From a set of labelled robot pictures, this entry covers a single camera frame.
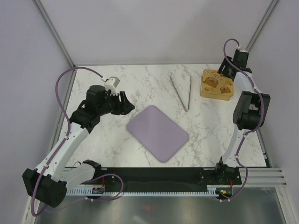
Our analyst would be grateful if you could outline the lavender tray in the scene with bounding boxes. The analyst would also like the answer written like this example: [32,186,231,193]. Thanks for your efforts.
[127,105,189,163]

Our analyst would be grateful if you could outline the white cable duct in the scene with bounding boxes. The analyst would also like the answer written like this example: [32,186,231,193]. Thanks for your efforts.
[66,185,241,197]

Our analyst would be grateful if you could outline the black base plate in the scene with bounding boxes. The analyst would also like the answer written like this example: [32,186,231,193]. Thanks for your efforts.
[93,167,242,192]

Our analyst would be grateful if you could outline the metal tongs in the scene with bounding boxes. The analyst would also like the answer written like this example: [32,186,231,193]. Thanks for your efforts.
[169,75,192,112]

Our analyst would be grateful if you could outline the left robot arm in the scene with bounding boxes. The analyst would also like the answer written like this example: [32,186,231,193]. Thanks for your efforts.
[22,85,135,208]

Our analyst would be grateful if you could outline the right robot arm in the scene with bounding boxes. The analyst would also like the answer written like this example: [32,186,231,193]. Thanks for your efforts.
[213,47,271,184]

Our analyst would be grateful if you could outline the right aluminium frame post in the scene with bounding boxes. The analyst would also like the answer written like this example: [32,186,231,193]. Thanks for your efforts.
[236,0,279,52]

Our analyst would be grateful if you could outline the yellow bear box lid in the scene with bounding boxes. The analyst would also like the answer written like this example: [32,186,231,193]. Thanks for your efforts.
[200,69,234,101]

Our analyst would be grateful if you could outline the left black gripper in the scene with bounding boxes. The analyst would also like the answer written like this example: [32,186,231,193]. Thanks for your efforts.
[97,91,135,116]

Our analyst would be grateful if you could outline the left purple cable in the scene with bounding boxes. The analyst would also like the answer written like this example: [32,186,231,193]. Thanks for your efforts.
[30,67,105,217]

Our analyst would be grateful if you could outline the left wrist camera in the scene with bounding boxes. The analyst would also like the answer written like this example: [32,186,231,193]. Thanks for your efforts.
[104,77,120,96]

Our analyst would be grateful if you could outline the aluminium frame post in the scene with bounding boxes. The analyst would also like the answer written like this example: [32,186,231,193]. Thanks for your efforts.
[236,0,279,52]
[32,0,78,70]

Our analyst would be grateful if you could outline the left aluminium frame post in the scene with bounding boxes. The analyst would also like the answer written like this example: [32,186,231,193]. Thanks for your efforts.
[32,0,78,70]

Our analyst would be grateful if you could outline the aluminium rail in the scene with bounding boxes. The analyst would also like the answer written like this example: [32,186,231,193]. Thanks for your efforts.
[245,168,286,188]

